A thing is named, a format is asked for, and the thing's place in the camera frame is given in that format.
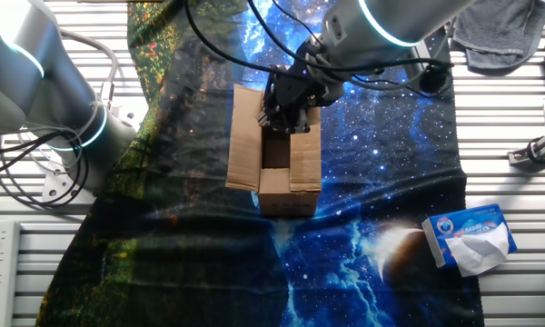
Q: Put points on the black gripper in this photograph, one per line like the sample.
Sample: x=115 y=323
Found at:
x=295 y=88

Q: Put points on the grey towel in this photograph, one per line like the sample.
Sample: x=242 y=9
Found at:
x=504 y=27

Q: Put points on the dark forest print cloth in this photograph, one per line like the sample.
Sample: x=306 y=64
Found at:
x=163 y=254

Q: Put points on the metal camera mount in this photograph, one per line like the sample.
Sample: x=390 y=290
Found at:
x=540 y=150

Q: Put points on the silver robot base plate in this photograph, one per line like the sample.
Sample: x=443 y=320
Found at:
x=54 y=191

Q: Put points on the white power strip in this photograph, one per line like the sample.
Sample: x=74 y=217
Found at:
x=0 y=272

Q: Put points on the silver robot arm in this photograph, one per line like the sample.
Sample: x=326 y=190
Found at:
x=36 y=100

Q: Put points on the blue galaxy print cloth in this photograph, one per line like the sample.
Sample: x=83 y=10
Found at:
x=390 y=159

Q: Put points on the brown cardboard box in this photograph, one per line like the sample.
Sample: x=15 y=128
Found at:
x=243 y=145

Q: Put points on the blue tissue pack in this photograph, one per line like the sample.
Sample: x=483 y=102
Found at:
x=477 y=222

